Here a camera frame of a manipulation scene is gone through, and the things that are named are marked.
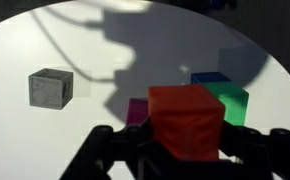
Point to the blue block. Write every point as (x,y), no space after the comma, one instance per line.
(210,77)

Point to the orange block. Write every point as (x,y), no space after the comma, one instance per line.
(185,120)

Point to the magenta block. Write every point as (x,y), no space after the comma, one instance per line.
(137,111)

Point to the green block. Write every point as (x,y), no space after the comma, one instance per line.
(233,103)

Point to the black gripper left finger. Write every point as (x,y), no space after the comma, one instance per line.
(95,150)

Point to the grey block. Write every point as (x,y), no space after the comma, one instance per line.
(50,88)

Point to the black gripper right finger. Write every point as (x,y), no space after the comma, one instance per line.
(285,153)

